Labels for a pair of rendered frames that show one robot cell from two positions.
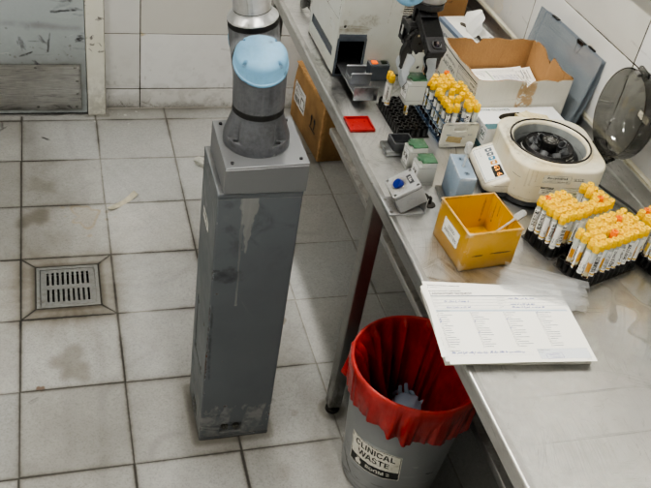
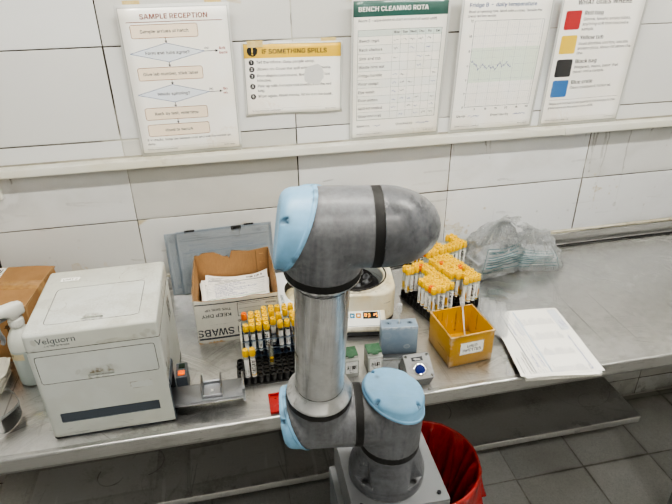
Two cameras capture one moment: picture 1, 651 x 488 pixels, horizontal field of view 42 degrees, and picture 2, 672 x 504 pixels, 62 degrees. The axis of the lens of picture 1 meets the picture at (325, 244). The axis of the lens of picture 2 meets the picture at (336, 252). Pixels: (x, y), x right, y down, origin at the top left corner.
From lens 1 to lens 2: 1.91 m
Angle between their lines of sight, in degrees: 65
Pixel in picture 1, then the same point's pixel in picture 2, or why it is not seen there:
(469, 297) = (526, 353)
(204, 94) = not seen: outside the picture
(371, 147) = not seen: hidden behind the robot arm
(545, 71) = (228, 264)
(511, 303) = (520, 334)
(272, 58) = (407, 379)
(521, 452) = (655, 350)
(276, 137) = not seen: hidden behind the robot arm
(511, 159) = (379, 297)
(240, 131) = (417, 466)
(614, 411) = (590, 310)
